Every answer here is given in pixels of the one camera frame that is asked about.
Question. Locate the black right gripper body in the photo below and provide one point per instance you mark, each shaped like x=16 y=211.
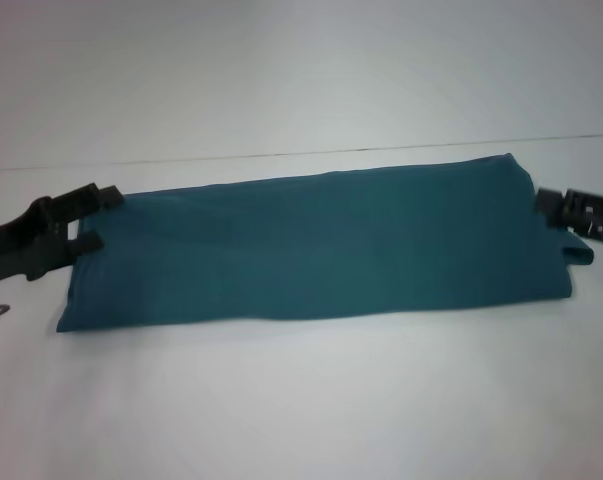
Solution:
x=593 y=217

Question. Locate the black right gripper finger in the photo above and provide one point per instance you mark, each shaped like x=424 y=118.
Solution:
x=548 y=200

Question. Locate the teal t-shirt with FREE print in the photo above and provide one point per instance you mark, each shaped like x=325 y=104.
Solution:
x=306 y=250

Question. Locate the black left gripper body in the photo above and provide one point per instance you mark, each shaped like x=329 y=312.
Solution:
x=21 y=245

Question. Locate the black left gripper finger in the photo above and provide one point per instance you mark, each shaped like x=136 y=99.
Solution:
x=91 y=197
x=86 y=243

